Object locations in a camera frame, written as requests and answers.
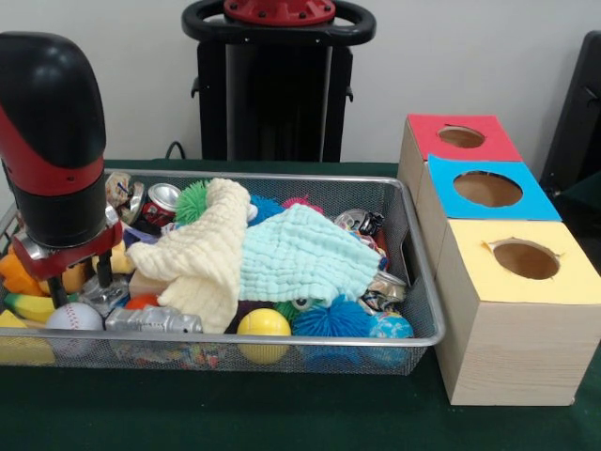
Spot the wooden box with three holes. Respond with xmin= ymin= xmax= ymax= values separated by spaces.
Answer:
xmin=397 ymin=114 xmax=601 ymax=407

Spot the green fuzzy toy with eyes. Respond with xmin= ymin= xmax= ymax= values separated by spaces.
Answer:
xmin=174 ymin=179 xmax=213 ymax=226

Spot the red soda can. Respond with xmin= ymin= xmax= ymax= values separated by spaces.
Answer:
xmin=141 ymin=182 xmax=182 ymax=229

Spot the blue fuzzy toy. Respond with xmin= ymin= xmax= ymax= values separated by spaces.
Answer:
xmin=248 ymin=194 xmax=285 ymax=226

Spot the silver robot toy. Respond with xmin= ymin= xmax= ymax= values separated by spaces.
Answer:
xmin=103 ymin=304 xmax=205 ymax=336

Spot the pink fuzzy toy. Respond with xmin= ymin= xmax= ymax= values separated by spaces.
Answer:
xmin=282 ymin=195 xmax=325 ymax=217

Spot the crushed silver can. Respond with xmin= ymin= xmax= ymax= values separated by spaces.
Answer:
xmin=104 ymin=171 xmax=147 ymax=226
xmin=361 ymin=271 xmax=408 ymax=313

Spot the yellow block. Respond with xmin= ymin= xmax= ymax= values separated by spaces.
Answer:
xmin=0 ymin=310 xmax=55 ymax=367

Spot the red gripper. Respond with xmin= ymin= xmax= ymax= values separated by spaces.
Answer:
xmin=8 ymin=220 xmax=125 ymax=311

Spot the black chair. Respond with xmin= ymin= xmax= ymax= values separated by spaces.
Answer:
xmin=540 ymin=31 xmax=601 ymax=236

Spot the toy hamburger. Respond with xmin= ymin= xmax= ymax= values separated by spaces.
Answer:
xmin=38 ymin=261 xmax=95 ymax=294

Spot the yellow duck toy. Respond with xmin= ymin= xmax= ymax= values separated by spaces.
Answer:
xmin=110 ymin=242 xmax=138 ymax=276

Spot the purple block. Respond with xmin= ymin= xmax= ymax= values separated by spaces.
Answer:
xmin=122 ymin=223 xmax=162 ymax=248

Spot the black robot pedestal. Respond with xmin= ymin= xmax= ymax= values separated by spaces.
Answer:
xmin=182 ymin=0 xmax=378 ymax=163

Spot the blue spiky ball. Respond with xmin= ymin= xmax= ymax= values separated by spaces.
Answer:
xmin=291 ymin=299 xmax=373 ymax=341

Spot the white baseball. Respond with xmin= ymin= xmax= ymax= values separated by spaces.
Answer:
xmin=44 ymin=302 xmax=104 ymax=363

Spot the small wooden block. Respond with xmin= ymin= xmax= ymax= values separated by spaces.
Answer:
xmin=129 ymin=271 xmax=170 ymax=300

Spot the small clear plastic bottle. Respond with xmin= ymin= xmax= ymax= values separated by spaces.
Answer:
xmin=79 ymin=274 xmax=131 ymax=312

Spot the yellow toy banana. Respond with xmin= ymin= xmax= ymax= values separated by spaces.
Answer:
xmin=4 ymin=292 xmax=57 ymax=324

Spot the mint green cloth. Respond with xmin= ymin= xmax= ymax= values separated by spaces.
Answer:
xmin=238 ymin=204 xmax=384 ymax=304

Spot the pale yellow cloth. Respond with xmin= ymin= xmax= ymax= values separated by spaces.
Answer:
xmin=124 ymin=178 xmax=254 ymax=335

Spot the blue globe ball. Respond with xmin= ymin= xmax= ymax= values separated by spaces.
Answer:
xmin=366 ymin=312 xmax=415 ymax=367

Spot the small green spiky toy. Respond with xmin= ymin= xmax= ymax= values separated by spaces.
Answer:
xmin=274 ymin=296 xmax=325 ymax=322

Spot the clear mesh bin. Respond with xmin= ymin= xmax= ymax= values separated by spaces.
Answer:
xmin=0 ymin=167 xmax=448 ymax=377

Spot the silver and black can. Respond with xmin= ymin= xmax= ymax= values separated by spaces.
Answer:
xmin=336 ymin=209 xmax=386 ymax=240

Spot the small red ball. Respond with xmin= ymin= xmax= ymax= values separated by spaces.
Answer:
xmin=125 ymin=293 xmax=161 ymax=311

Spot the yellow ball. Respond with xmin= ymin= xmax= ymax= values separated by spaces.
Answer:
xmin=236 ymin=307 xmax=292 ymax=365

